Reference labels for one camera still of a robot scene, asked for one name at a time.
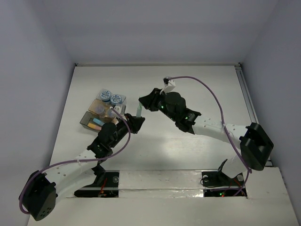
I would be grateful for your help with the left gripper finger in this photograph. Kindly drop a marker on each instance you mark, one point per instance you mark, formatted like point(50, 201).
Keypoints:
point(129, 118)
point(137, 125)

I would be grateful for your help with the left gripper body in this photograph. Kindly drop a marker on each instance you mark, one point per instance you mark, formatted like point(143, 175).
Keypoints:
point(131, 122)

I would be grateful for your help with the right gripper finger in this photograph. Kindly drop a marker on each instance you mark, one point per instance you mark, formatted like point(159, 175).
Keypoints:
point(148, 102)
point(156, 91)

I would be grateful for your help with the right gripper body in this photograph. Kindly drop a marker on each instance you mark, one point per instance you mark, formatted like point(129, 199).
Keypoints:
point(162, 105)

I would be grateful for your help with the blue marker pen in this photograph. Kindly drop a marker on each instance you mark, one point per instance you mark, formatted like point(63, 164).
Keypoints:
point(99, 125)

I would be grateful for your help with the purple clip jar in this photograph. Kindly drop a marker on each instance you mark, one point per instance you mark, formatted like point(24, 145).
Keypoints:
point(99, 110)

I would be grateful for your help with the blue splash label jar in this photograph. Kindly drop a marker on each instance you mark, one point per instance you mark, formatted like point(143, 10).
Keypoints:
point(104, 95)

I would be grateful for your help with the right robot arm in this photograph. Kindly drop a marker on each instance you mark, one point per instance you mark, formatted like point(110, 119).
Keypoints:
point(197, 124)

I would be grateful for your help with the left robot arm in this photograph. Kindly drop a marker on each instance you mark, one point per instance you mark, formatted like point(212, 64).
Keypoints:
point(45, 187)

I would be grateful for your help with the grey plastic bin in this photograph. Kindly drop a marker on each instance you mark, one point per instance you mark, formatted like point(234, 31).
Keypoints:
point(88, 118)

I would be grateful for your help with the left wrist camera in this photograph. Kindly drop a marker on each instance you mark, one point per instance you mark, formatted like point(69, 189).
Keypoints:
point(118, 110)

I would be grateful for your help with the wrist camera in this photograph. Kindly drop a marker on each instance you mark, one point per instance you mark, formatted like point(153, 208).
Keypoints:
point(118, 110)
point(169, 85)

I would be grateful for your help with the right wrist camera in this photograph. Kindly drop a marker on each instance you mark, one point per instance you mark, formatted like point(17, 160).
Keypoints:
point(169, 85)

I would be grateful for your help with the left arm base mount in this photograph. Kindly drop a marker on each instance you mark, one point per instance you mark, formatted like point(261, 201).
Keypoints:
point(109, 188)

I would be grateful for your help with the aluminium side rail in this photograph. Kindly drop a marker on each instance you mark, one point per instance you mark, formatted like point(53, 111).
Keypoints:
point(252, 117)

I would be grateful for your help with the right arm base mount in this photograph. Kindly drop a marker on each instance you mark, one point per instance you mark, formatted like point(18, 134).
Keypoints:
point(226, 181)

